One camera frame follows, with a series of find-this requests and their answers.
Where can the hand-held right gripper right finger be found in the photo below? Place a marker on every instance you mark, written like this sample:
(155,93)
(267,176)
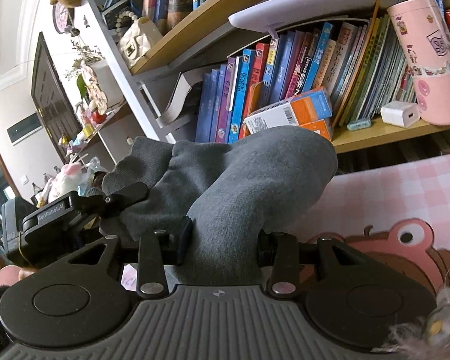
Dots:
(281,255)

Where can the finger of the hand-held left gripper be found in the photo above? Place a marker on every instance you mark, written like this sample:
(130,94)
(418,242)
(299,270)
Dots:
(129,197)

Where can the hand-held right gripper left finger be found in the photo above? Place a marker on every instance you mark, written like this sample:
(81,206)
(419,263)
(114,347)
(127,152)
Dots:
(185,240)

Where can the grey sweatshirt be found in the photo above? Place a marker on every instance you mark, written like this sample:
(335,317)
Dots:
(247,180)

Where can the person's left forearm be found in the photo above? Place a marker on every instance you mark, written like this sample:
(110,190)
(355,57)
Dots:
(0,275)

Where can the clear plastic bag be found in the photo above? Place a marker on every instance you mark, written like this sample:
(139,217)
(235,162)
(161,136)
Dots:
(93,168)

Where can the white pink plush toy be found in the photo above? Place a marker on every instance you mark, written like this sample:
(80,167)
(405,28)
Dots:
(67,180)

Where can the white side shelf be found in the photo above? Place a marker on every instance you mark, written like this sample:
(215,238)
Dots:
(108,138)

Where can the red round doll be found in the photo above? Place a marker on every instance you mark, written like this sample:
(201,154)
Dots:
(97,116)

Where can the thick white paperback book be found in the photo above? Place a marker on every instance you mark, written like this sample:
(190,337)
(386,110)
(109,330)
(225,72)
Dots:
(180,93)

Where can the white pink decorative plaque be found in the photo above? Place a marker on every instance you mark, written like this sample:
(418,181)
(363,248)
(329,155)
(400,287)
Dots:
(95,86)

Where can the pink checked cartoon table mat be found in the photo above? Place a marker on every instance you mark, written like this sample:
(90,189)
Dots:
(397,195)

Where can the orange white carton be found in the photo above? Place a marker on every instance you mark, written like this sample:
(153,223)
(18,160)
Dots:
(285,110)
(320,129)

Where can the black framed screen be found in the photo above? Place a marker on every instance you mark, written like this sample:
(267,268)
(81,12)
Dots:
(52,90)

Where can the green leafy plant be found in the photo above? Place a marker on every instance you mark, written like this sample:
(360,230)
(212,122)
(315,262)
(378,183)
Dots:
(78,67)

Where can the white wooden bookshelf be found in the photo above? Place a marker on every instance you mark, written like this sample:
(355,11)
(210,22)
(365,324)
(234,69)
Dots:
(165,50)

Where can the white quilted handbag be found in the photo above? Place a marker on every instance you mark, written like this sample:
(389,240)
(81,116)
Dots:
(138,43)

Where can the grey furry bead charm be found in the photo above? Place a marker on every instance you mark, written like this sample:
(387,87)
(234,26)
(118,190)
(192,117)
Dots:
(435,326)

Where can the row of colourful books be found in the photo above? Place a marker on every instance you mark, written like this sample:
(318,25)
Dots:
(285,75)

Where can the white USB charger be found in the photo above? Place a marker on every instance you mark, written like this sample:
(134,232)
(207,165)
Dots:
(399,114)

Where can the pink round clock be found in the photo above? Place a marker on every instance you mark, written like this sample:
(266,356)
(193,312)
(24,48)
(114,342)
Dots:
(62,17)

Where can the pink sticker tumbler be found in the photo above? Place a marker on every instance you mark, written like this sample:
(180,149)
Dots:
(427,63)

